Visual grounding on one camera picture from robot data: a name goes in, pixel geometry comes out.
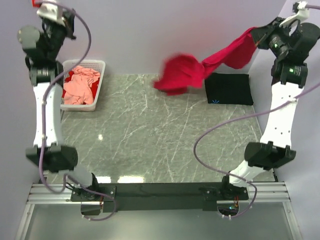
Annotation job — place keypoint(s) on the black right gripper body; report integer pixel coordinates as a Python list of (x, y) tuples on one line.
[(274, 37)]

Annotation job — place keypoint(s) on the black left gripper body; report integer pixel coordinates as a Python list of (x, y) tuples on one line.
[(69, 32)]

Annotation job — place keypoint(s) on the red t shirt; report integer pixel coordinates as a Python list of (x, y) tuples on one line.
[(182, 71), (93, 88)]

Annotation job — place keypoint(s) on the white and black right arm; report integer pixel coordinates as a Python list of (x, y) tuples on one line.
[(290, 41)]

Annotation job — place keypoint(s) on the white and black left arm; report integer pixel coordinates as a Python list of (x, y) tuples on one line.
[(46, 74)]

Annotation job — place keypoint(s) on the white plastic laundry basket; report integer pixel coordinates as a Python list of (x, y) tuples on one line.
[(82, 85)]

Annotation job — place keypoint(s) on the folded black t shirt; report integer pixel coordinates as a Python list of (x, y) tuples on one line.
[(228, 89)]

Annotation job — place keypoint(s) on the pink t shirt in basket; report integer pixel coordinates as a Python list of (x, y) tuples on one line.
[(80, 85)]

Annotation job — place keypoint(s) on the red t shirt in basket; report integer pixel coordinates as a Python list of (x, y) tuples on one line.
[(93, 88)]

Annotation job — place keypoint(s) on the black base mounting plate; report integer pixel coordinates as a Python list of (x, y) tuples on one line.
[(168, 196)]

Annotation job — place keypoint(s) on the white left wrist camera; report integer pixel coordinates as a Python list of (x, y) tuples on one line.
[(49, 10)]

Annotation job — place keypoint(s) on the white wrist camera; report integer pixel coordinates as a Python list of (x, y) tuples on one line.
[(301, 13), (49, 10)]

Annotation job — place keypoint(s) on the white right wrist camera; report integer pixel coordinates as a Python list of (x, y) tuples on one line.
[(301, 13)]

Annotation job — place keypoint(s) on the aluminium rail frame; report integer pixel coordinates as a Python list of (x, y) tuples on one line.
[(267, 192)]

